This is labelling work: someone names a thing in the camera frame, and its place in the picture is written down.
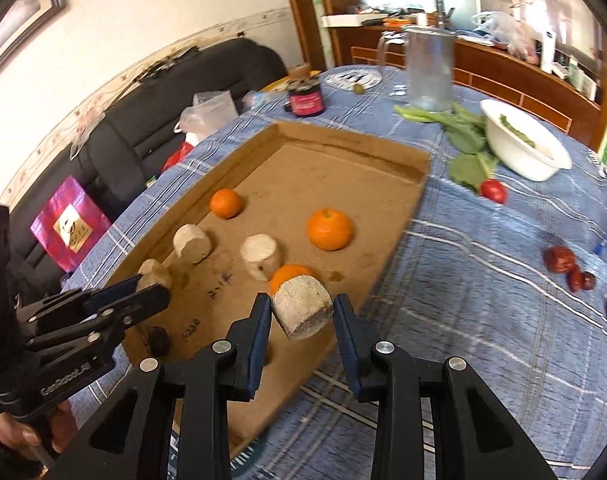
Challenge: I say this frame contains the black sofa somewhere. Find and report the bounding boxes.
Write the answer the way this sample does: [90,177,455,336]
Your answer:
[3,37,289,301]

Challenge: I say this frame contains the blue plaid blanket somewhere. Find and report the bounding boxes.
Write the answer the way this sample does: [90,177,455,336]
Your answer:
[63,65,607,480]

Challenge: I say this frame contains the white yam chunk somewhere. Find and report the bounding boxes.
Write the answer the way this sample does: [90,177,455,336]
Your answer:
[271,275,334,342]
[137,259,174,291]
[239,234,283,282]
[173,224,213,265]

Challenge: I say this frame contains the framed wall picture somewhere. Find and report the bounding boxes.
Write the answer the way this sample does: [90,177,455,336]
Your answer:
[0,0,66,81]

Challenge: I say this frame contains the red plastic bag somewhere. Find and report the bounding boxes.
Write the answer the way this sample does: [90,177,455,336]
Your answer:
[162,141,196,173]

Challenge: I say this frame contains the person's left hand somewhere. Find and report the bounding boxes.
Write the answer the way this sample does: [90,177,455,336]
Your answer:
[0,401,80,457]

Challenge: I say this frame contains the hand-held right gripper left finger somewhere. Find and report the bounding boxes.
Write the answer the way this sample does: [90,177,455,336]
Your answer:
[48,292,274,480]

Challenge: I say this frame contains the pink gift bag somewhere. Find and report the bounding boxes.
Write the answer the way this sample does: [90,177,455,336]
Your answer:
[30,175,113,273]

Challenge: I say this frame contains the white bowl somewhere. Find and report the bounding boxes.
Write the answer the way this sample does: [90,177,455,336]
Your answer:
[481,99,573,182]

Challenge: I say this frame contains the orange tangerine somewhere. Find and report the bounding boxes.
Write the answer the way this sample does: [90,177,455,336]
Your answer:
[306,208,355,252]
[269,263,318,296]
[209,188,244,220]

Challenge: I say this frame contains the white flat box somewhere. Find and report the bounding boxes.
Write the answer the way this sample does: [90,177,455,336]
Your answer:
[321,14,374,28]

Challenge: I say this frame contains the red tomato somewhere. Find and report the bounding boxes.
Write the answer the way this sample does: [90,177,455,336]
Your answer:
[481,178,508,204]

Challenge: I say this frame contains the patterned round plate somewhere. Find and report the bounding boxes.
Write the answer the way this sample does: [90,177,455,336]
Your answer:
[325,67,383,92]

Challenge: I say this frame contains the white plastic bag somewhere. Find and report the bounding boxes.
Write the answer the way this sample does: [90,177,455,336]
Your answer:
[471,10,541,63]

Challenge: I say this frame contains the tall white box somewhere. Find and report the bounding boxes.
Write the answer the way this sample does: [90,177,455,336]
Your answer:
[540,30,558,75]

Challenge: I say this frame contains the clear plastic bag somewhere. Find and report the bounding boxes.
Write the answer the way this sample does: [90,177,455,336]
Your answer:
[173,91,239,146]

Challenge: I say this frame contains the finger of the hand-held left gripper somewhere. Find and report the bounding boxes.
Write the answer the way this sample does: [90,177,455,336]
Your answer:
[96,284,172,341]
[80,274,145,313]

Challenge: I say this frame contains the dark jar with pink label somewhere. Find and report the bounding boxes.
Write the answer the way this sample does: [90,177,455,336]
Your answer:
[286,79,327,118]

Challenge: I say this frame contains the green leaves in bowl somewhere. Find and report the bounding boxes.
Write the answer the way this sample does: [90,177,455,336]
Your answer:
[498,114,537,150]

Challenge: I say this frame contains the cardboard tray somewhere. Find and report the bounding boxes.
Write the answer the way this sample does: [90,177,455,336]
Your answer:
[90,120,431,461]

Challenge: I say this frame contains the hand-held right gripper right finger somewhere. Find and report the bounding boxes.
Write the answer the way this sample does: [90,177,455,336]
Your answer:
[332,294,559,480]

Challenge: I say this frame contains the clear glass pitcher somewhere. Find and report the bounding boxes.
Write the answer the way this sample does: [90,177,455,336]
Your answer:
[377,25,458,113]

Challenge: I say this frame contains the green bok choy leaves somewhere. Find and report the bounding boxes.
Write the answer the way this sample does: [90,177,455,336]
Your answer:
[393,102,500,195]

